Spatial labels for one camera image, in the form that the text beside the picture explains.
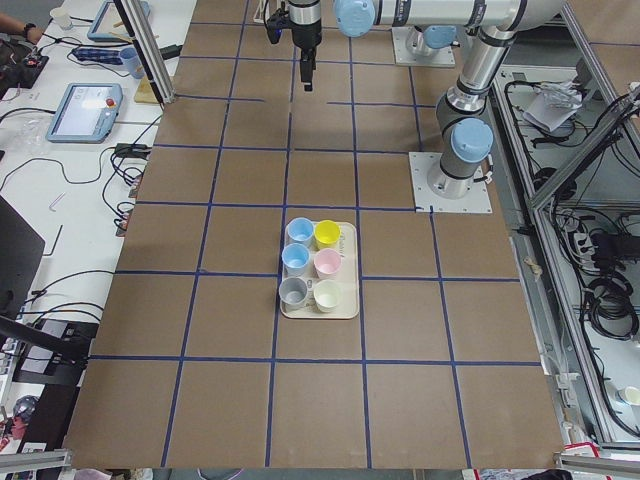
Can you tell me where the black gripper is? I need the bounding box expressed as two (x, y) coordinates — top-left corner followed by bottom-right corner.
(288, 0), (321, 92)

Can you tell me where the light blue cup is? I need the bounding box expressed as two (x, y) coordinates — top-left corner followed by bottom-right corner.
(286, 217), (315, 247)
(281, 243), (311, 276)

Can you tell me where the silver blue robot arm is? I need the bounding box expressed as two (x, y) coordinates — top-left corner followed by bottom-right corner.
(333, 1), (564, 200)

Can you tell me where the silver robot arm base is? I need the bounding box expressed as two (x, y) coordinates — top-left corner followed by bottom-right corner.
(392, 25), (457, 68)

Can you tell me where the yellow cup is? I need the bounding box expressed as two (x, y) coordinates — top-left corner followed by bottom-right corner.
(314, 220), (341, 250)

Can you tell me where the pink cup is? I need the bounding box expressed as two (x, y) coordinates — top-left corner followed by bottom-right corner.
(313, 248), (342, 279)

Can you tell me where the grey cup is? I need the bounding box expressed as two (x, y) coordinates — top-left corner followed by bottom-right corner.
(278, 277), (308, 307)

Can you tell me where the cream cup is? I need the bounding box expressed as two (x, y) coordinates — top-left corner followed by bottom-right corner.
(313, 279), (342, 313)

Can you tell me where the white paper cup desk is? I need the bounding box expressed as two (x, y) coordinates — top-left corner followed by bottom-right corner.
(50, 7), (73, 30)

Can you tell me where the paper cup lower right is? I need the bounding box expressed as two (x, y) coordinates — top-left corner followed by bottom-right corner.
(617, 386), (640, 406)

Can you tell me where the person hand with watch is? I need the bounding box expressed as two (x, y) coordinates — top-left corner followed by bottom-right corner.
(23, 23), (44, 45)

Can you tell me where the wooden board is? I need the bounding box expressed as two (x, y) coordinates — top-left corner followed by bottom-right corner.
(133, 76), (163, 105)

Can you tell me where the blue mug on desk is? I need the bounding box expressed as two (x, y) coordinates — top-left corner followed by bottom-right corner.
(119, 46), (145, 80)

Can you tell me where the black power adapter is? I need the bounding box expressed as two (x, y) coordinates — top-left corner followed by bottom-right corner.
(114, 143), (151, 160)

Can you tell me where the blue pencil case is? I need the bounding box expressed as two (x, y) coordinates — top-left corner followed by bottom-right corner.
(71, 47), (123, 65)

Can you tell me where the far teach pendant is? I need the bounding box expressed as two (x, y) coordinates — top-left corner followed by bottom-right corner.
(87, 1), (128, 42)

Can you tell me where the teach pendant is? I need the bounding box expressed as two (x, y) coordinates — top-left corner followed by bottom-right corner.
(46, 83), (123, 144)
(87, 1), (128, 42)

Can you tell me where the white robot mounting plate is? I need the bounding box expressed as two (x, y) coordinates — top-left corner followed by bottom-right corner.
(409, 152), (492, 214)

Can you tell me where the near teach pendant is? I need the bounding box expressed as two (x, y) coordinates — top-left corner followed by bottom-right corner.
(46, 83), (123, 144)

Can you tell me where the crumpled white paper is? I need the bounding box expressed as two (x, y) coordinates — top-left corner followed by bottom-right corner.
(523, 80), (582, 132)

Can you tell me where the beige plastic tray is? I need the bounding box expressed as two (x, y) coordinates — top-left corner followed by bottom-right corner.
(279, 222), (359, 319)

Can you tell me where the white power strip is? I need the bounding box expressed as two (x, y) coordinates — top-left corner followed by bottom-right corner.
(572, 232), (595, 261)

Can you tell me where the black monitor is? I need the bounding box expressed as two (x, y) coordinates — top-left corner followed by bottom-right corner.
(0, 198), (45, 320)

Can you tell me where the aluminium frame post left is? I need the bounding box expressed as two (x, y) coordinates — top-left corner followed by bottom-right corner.
(114, 0), (175, 105)

